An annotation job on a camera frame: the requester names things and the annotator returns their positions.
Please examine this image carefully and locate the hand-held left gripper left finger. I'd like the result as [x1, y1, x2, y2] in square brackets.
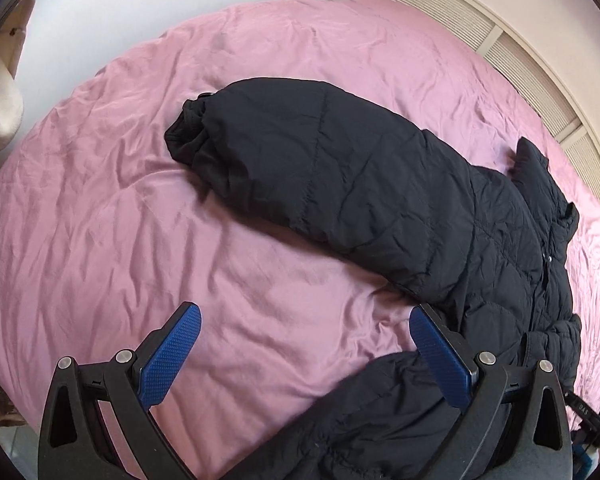
[38, 302, 202, 480]

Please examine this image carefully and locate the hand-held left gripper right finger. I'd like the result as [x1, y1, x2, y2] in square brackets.
[408, 303, 574, 480]

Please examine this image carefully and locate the black puffer jacket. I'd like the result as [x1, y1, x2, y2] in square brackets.
[164, 77, 583, 480]

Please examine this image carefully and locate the bed with pink sheet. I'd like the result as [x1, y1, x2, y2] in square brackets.
[0, 0, 600, 480]

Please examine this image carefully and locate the brown patterned rug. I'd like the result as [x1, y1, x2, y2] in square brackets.
[0, 355, 43, 428]

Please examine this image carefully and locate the cream padded furniture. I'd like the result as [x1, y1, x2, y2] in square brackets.
[0, 0, 36, 153]

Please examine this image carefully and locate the cream louvered panel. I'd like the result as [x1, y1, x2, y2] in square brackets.
[352, 0, 600, 221]

